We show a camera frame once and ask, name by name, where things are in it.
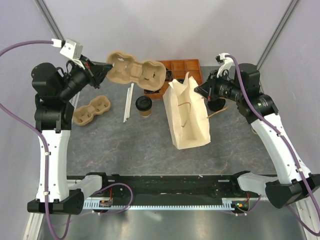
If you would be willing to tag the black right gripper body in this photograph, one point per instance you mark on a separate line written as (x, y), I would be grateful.
(219, 86)

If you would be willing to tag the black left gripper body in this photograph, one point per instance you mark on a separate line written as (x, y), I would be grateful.
(85, 62)

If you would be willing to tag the kraft paper bag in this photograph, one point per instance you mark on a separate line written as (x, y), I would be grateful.
(187, 114)

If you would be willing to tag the brown pulp cup carrier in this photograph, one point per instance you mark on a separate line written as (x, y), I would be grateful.
(85, 114)
(149, 74)

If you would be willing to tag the black cup lid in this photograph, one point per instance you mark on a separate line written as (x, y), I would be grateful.
(143, 103)

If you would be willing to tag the single paper cup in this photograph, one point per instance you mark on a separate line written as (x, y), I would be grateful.
(145, 113)

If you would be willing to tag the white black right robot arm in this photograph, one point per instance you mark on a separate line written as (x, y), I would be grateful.
(262, 115)

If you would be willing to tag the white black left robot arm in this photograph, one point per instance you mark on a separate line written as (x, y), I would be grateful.
(53, 124)

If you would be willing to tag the white straw pack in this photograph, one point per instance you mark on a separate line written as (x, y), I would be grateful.
(128, 102)

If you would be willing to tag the black lid stack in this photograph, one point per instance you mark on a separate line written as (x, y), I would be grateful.
(216, 105)

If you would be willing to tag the orange compartment tray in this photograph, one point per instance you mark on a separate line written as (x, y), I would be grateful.
(179, 69)

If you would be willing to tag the brown black coiled band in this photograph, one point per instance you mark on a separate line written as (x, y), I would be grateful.
(168, 76)

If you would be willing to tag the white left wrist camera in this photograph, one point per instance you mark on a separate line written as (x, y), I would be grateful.
(70, 49)

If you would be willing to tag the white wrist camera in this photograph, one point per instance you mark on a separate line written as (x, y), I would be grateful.
(70, 49)
(225, 63)

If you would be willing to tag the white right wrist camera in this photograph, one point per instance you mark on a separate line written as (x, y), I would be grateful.
(225, 63)

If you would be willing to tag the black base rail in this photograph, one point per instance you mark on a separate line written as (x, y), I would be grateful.
(171, 190)

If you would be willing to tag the white slotted cable duct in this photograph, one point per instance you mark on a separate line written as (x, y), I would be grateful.
(226, 205)

